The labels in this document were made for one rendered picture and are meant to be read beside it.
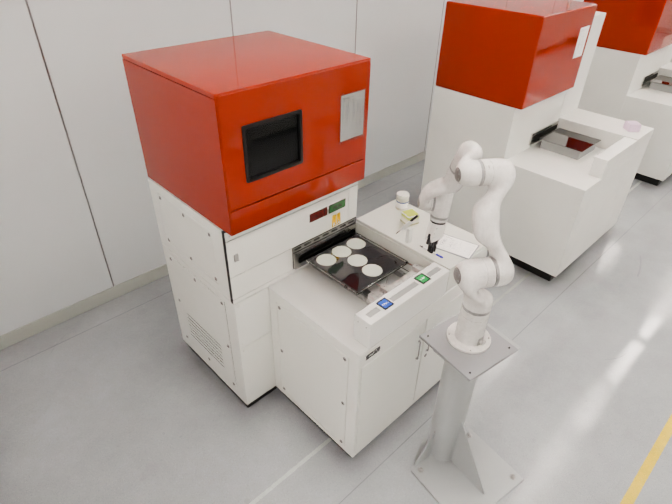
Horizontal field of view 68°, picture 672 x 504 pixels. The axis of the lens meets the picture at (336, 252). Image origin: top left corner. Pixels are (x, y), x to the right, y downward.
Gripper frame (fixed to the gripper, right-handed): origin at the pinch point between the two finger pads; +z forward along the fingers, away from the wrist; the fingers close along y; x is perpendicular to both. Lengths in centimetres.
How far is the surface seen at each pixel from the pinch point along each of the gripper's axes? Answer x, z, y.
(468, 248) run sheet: 10.2, 1.1, -17.6
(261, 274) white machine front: -49, 16, 66
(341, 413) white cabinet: 5, 71, 57
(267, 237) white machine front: -49, -4, 63
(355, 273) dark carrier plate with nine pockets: -20.0, 13.4, 31.3
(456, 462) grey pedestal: 51, 98, 15
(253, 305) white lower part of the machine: -49, 32, 71
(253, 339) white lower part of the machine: -49, 54, 70
